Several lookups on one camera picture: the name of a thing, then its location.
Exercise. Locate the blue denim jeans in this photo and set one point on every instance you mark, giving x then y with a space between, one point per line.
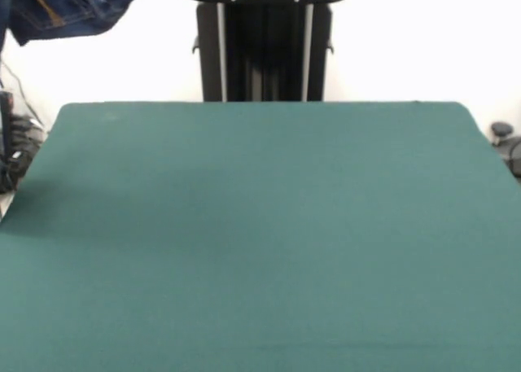
61 10

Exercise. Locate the dark green table cloth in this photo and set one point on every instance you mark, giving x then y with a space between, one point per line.
285 246

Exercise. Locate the grey chair base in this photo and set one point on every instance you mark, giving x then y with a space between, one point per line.
24 129
504 144

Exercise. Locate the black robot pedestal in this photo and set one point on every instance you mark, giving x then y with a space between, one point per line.
264 54

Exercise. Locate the black upright frame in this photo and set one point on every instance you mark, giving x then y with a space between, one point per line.
6 123

